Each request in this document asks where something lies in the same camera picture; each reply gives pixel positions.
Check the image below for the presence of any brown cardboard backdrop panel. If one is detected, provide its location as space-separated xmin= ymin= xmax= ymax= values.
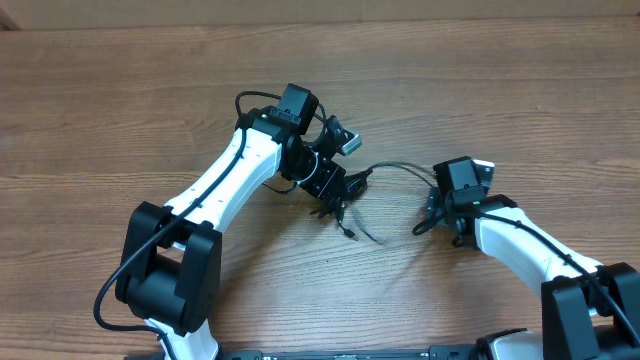
xmin=1 ymin=0 xmax=639 ymax=30

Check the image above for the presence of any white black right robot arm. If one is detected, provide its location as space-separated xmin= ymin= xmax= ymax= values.
xmin=421 ymin=156 xmax=639 ymax=360

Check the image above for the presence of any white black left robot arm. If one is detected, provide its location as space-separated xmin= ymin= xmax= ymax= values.
xmin=109 ymin=84 xmax=361 ymax=359

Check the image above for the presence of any black USB cable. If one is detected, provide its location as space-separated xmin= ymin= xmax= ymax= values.
xmin=309 ymin=160 xmax=439 ymax=246

